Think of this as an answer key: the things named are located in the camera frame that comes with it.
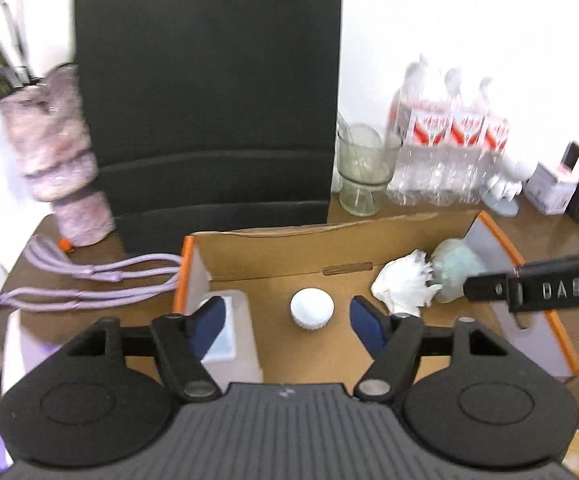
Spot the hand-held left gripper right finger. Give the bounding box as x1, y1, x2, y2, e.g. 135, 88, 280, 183
349, 296, 508, 403

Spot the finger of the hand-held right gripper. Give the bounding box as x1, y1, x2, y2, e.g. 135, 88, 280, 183
462, 252, 579, 312

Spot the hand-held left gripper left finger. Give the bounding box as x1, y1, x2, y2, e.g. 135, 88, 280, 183
64, 296, 226, 402

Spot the translucent plastic container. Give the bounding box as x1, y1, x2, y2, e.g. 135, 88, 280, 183
198, 290, 265, 386

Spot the white plastic cup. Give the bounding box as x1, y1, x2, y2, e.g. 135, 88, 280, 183
289, 288, 335, 331

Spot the white tissue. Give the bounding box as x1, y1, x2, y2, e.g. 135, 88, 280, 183
371, 250, 443, 319

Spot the cardboard box with orange edges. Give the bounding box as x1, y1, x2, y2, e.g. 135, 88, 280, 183
172, 209, 579, 387

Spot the green iridescent plastic bag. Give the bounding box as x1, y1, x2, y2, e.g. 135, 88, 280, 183
429, 237, 496, 306

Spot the small white box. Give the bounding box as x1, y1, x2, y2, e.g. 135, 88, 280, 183
524, 162, 579, 216

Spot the white astronaut speaker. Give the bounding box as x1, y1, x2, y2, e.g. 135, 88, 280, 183
484, 152, 541, 216

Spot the clear glass cup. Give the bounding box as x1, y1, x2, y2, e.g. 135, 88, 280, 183
337, 122, 403, 217

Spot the clear water bottle red label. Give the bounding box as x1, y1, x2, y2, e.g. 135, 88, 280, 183
387, 55, 453, 207
474, 77, 513, 196
434, 67, 486, 206

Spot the clear plastic spoon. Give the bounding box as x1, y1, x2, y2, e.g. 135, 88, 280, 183
338, 112, 385, 171

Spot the pink marbled vase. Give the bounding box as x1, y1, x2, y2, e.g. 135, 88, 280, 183
0, 64, 116, 248

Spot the black paper bag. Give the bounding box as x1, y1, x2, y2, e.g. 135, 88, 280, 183
72, 0, 344, 257

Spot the purple cable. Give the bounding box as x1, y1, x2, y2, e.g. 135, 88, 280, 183
0, 237, 186, 314

